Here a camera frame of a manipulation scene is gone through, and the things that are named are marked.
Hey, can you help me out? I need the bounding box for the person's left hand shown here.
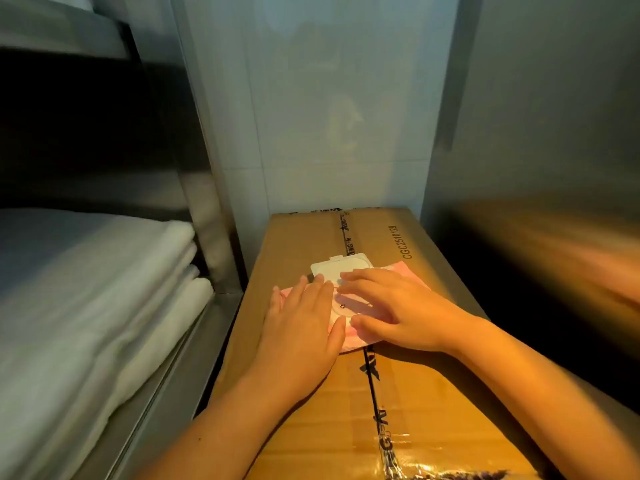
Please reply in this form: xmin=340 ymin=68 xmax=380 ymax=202
xmin=252 ymin=274 xmax=347 ymax=403

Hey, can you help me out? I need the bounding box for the person's right hand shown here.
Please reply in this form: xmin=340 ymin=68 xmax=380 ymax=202
xmin=336 ymin=267 xmax=480 ymax=355

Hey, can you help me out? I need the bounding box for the pink wet wipes pack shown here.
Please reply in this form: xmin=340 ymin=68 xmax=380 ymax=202
xmin=279 ymin=254 xmax=431 ymax=354

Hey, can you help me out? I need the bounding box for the person's right forearm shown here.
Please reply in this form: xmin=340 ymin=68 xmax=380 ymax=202
xmin=447 ymin=314 xmax=640 ymax=480

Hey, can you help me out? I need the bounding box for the person's left forearm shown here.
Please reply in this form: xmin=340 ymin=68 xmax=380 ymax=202
xmin=135 ymin=369 xmax=326 ymax=480

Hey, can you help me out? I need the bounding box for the steel linen shelf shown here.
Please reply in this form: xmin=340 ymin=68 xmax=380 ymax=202
xmin=0 ymin=0 xmax=249 ymax=480

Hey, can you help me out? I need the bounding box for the stainless steel cabinet body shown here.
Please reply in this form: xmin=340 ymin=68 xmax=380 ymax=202
xmin=419 ymin=0 xmax=640 ymax=415

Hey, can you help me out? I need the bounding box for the brown taped cardboard box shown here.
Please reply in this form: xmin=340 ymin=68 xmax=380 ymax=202
xmin=209 ymin=207 xmax=546 ymax=480

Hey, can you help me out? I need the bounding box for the stack of white folded sheets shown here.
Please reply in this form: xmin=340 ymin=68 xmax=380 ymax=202
xmin=0 ymin=208 xmax=215 ymax=480

